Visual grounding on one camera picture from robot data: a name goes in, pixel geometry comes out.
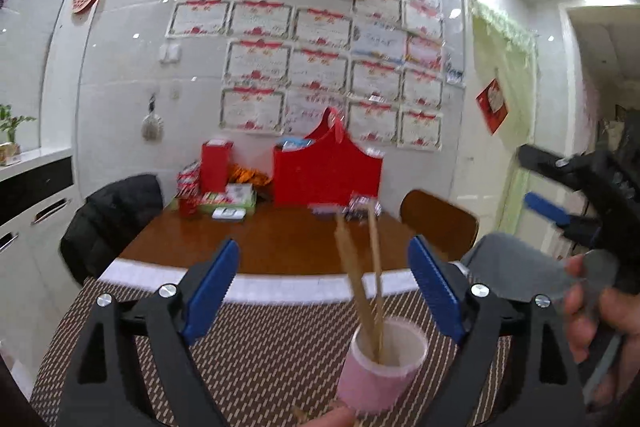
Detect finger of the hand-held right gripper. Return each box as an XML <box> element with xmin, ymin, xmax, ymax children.
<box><xmin>525</xmin><ymin>192</ymin><xmax>601</xmax><ymax>243</ymax></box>
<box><xmin>517</xmin><ymin>143</ymin><xmax>608</xmax><ymax>190</ymax></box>

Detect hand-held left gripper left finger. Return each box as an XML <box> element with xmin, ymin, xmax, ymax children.
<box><xmin>56</xmin><ymin>238</ymin><xmax>241</xmax><ymax>427</ymax></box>

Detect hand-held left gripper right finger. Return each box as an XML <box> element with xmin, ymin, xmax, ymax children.
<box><xmin>407</xmin><ymin>236</ymin><xmax>586</xmax><ymax>427</ymax></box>

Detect pink cup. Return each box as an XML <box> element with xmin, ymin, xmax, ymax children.
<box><xmin>336</xmin><ymin>316</ymin><xmax>430</xmax><ymax>414</ymax></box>

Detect person's right hand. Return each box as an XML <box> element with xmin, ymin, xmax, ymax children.
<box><xmin>564</xmin><ymin>254</ymin><xmax>640</xmax><ymax>404</ymax></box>

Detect light green door curtain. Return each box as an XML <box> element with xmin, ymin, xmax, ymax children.
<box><xmin>470</xmin><ymin>0</ymin><xmax>540</xmax><ymax>258</ymax></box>

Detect brown wooden chair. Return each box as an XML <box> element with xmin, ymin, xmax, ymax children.
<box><xmin>400</xmin><ymin>189</ymin><xmax>480</xmax><ymax>263</ymax></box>

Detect red paper door decoration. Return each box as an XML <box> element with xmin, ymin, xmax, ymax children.
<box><xmin>475</xmin><ymin>79</ymin><xmax>510</xmax><ymax>135</ymax></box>

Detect red soda can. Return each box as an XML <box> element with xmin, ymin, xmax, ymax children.
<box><xmin>179</xmin><ymin>194</ymin><xmax>201</xmax><ymax>219</ymax></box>

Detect brown dotted tablecloth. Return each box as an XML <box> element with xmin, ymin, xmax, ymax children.
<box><xmin>30</xmin><ymin>257</ymin><xmax>516</xmax><ymax>427</ymax></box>

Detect green flat box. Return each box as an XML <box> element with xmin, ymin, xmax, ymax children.
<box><xmin>197</xmin><ymin>184</ymin><xmax>258</xmax><ymax>214</ymax></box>

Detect dark snack packets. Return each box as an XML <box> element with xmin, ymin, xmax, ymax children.
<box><xmin>345</xmin><ymin>193</ymin><xmax>383</xmax><ymax>223</ymax></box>

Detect red and white packets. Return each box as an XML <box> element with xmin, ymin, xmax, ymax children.
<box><xmin>176</xmin><ymin>161</ymin><xmax>202</xmax><ymax>198</ymax></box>

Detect orange snack packet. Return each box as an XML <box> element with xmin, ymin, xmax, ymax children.
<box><xmin>229</xmin><ymin>163</ymin><xmax>273</xmax><ymax>186</ymax></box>

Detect black jacket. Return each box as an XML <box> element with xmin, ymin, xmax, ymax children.
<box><xmin>60</xmin><ymin>174</ymin><xmax>165</xmax><ymax>285</ymax></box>

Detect tall red box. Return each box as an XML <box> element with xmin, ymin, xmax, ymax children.
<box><xmin>201</xmin><ymin>139</ymin><xmax>235</xmax><ymax>194</ymax></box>

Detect large red gift bag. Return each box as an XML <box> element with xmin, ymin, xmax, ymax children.
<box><xmin>272</xmin><ymin>107</ymin><xmax>385</xmax><ymax>208</ymax></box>

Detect white and black cabinet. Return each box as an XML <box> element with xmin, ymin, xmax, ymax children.
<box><xmin>0</xmin><ymin>146</ymin><xmax>81</xmax><ymax>408</ymax></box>

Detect green potted plant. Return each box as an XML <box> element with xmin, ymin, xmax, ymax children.
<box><xmin>0</xmin><ymin>104</ymin><xmax>37</xmax><ymax>146</ymax></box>

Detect white hanging wall ornament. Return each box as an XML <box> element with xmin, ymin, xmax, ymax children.
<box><xmin>141</xmin><ymin>93</ymin><xmax>166</xmax><ymax>142</ymax></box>

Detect group of wall certificates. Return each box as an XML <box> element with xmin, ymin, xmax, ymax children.
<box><xmin>165</xmin><ymin>0</ymin><xmax>446</xmax><ymax>152</ymax></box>

